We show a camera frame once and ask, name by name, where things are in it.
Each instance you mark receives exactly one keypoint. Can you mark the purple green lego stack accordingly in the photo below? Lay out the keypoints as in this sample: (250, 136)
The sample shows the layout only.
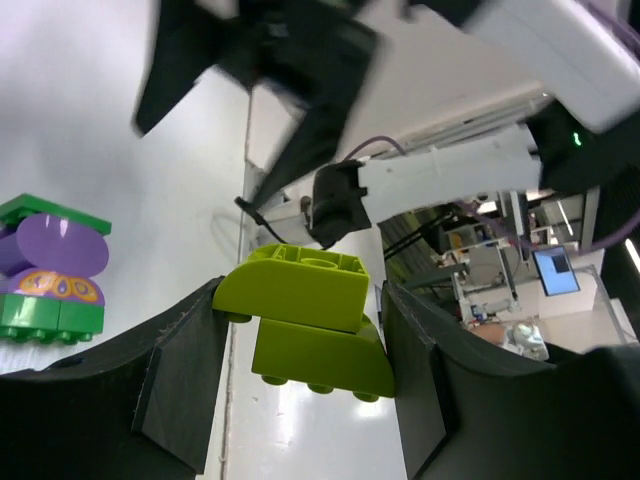
(50, 255)

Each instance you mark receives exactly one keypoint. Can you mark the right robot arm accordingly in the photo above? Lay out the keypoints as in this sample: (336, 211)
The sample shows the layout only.
(583, 138)

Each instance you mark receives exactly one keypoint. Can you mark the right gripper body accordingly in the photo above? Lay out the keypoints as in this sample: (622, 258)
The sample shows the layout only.
(306, 49)

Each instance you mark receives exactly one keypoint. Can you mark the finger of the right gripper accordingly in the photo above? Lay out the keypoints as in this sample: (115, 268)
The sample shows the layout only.
(312, 144)
(188, 40)

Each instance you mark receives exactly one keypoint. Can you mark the computer monitor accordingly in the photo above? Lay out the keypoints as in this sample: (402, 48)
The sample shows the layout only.
(555, 271)

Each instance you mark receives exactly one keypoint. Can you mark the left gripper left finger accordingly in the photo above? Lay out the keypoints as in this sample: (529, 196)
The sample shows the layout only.
(138, 406)

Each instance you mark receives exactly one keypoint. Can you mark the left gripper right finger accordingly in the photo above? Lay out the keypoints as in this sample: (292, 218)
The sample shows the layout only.
(468, 409)

